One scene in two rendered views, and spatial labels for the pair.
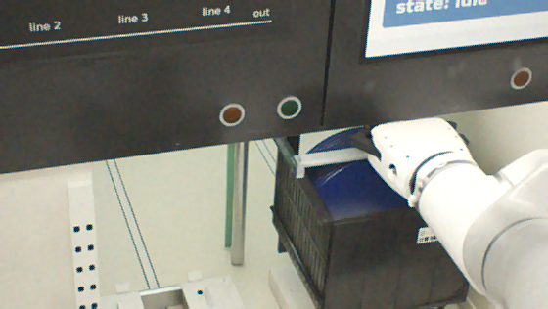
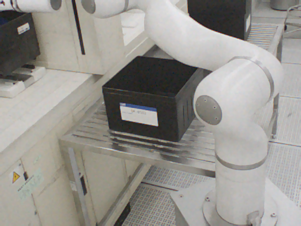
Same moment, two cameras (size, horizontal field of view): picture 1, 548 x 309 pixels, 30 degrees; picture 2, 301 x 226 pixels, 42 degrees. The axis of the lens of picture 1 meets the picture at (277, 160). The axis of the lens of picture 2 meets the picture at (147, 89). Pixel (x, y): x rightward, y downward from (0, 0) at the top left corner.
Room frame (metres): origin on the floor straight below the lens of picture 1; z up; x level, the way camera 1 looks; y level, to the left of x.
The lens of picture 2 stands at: (-0.32, 0.43, 1.53)
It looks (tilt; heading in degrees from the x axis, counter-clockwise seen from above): 28 degrees down; 318
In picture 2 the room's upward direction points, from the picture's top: 6 degrees counter-clockwise
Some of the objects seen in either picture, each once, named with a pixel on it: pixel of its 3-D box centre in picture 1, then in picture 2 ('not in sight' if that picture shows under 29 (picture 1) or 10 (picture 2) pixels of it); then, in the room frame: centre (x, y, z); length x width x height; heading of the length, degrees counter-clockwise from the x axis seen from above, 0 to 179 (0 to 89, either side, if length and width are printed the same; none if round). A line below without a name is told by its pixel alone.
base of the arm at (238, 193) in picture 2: not in sight; (240, 183); (0.08, -0.21, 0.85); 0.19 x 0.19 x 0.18
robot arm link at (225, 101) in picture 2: not in sight; (233, 116); (0.08, -0.18, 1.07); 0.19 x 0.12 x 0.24; 90
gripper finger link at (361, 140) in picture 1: (383, 146); not in sight; (1.03, -0.12, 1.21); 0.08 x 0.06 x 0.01; 80
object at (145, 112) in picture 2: not in sight; (156, 95); (0.57, -0.43, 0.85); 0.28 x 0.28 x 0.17; 19
